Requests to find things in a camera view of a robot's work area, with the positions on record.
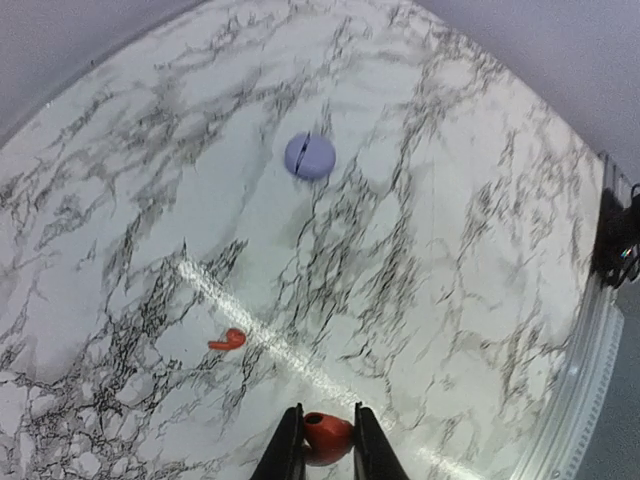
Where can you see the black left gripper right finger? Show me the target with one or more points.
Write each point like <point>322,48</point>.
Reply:
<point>374,458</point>

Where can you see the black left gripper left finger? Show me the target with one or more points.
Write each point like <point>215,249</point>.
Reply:
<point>284,457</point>

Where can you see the red earbud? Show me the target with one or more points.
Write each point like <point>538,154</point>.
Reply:
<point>328,438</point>
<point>234,339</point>

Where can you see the purple charging case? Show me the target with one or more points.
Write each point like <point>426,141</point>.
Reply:
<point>309,156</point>

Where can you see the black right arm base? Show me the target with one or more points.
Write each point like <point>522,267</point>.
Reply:
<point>616,248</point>

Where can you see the aluminium front rail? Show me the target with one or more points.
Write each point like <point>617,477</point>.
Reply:
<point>565,429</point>

